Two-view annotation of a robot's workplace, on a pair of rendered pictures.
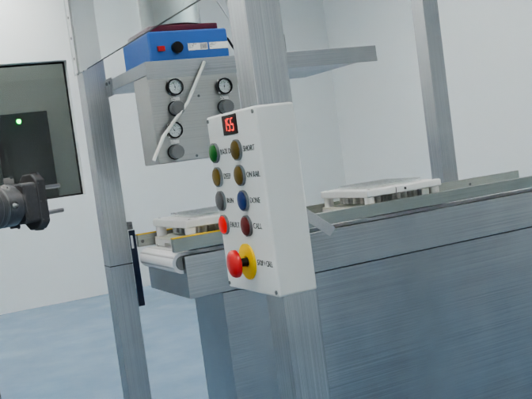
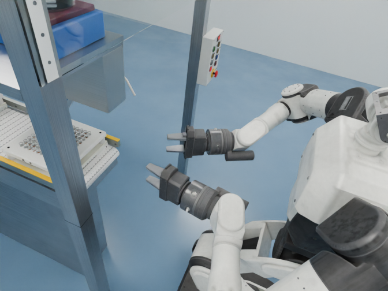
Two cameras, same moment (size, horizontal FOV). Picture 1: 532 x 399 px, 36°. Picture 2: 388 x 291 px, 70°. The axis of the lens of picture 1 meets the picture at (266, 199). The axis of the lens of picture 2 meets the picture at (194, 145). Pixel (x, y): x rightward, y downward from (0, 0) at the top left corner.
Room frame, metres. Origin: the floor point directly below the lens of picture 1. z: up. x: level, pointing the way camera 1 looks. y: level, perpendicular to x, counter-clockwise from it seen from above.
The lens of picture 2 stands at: (2.24, 0.98, 1.59)
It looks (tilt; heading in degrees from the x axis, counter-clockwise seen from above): 41 degrees down; 222
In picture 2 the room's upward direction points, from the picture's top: 9 degrees clockwise
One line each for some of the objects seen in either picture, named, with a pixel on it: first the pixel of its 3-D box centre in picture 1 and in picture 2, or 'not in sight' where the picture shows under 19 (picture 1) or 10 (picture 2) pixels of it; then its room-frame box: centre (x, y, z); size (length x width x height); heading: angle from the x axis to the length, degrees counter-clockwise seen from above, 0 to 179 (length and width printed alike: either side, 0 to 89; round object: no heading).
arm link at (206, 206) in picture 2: not in sight; (221, 209); (1.84, 0.75, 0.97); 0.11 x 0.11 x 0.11; 18
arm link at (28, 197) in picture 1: (17, 204); (202, 141); (1.70, 0.52, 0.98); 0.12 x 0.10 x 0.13; 148
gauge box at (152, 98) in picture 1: (190, 117); (87, 71); (1.91, 0.15, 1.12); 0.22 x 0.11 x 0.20; 116
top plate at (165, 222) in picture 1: (213, 215); (57, 141); (2.05, 0.14, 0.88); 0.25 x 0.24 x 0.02; 26
